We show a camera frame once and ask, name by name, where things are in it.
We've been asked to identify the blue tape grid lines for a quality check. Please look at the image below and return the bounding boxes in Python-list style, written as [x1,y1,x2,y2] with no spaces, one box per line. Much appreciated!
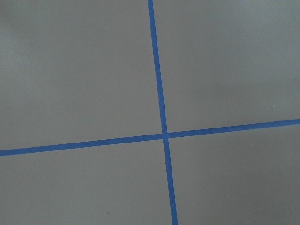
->
[0,0,300,225]

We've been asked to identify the brown paper table cover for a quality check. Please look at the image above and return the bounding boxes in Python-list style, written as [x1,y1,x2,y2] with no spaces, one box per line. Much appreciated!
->
[0,0,300,225]

